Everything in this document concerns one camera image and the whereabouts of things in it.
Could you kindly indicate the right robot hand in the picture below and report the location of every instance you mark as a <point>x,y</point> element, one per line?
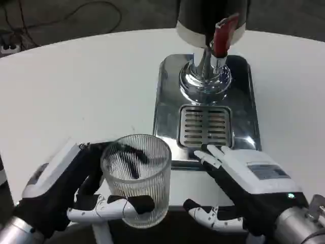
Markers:
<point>254,178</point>

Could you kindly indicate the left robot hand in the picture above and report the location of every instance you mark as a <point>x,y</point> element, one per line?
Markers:
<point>58,188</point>

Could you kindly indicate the clear ribbed glass cup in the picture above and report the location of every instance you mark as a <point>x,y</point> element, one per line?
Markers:
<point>142,183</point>

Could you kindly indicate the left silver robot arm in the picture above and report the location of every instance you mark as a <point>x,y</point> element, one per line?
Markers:
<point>15,230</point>

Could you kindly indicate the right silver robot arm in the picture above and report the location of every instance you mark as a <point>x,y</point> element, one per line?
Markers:
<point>297,226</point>

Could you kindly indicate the grey table leg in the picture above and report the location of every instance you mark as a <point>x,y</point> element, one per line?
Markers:
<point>101,233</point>

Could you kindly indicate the slotted steel tray grid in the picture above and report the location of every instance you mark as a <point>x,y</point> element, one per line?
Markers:
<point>205,127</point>

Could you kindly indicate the steel drip tray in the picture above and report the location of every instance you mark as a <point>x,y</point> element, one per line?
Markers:
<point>243,101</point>

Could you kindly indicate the black drink dispenser chrome stand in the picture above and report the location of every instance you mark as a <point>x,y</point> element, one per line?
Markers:
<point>193,23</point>

